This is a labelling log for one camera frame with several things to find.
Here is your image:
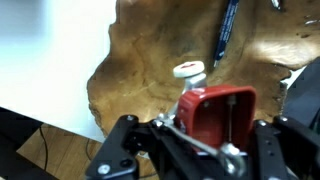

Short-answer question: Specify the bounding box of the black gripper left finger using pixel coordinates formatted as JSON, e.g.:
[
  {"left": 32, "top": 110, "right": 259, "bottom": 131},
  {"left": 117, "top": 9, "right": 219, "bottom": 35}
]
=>
[{"left": 84, "top": 114, "right": 189, "bottom": 180}]

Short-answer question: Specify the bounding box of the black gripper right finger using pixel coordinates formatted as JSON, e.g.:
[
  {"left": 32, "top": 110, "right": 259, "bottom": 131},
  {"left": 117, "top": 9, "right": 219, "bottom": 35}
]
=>
[{"left": 253, "top": 115, "right": 320, "bottom": 180}]

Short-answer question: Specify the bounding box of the wooden bowl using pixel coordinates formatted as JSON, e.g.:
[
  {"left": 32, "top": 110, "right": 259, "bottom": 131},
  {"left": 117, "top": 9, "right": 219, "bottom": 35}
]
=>
[{"left": 86, "top": 0, "right": 320, "bottom": 138}]

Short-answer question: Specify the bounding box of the blue pen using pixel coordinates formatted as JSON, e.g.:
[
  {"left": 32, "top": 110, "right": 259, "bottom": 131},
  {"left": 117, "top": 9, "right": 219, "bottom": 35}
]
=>
[{"left": 212, "top": 0, "right": 241, "bottom": 69}]

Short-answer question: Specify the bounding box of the black floor cable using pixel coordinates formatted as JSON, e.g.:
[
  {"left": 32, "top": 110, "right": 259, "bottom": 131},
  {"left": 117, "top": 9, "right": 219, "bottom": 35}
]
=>
[{"left": 38, "top": 125, "right": 101, "bottom": 171}]

